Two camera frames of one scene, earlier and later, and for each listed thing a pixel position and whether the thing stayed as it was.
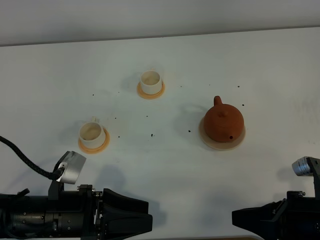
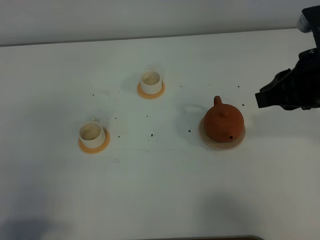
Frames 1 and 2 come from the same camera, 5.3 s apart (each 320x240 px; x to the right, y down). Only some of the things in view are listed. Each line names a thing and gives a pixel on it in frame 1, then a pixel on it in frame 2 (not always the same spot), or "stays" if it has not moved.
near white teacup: (92, 134) stays
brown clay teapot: (223, 122) stays
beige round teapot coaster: (219, 145) stays
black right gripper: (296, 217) to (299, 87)
